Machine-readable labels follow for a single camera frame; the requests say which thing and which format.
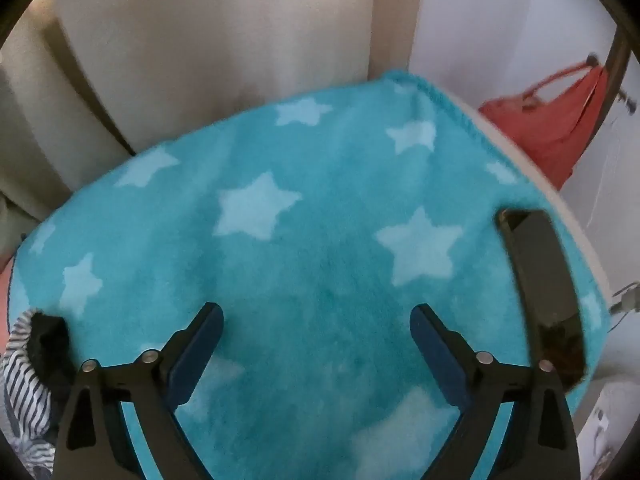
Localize beige curtain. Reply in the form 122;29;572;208
0;0;421;226

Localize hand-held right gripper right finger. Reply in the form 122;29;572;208
410;304;583;480

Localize red bag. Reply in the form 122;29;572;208
479;55;611;191

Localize black smartphone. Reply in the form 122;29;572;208
495;207;588;392

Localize teal star printed blanket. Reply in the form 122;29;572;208
10;69;613;480

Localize metal rack pole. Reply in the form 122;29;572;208
602;20;633;111

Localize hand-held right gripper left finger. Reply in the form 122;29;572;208
52;302;224;480

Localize black striped pants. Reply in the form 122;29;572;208
0;309;71;480

